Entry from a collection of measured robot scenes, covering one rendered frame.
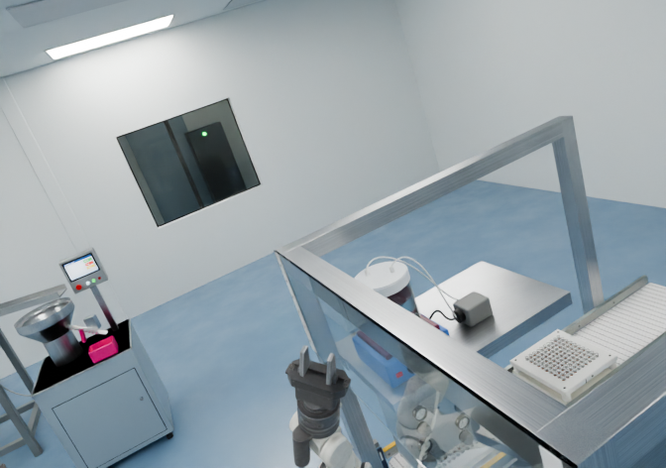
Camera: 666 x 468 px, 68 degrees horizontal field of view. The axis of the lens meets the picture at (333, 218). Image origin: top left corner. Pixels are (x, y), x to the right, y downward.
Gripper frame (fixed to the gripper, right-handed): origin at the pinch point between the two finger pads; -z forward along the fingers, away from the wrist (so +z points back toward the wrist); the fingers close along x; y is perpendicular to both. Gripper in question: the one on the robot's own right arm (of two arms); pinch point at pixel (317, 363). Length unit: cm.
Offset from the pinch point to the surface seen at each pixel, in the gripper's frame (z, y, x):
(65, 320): 163, 99, 221
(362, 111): 173, 540, 158
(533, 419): -22.9, -16.2, -34.4
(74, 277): 147, 122, 231
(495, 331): 27, 48, -33
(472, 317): 27, 51, -26
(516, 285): 28, 72, -38
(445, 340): -15.7, -0.7, -22.3
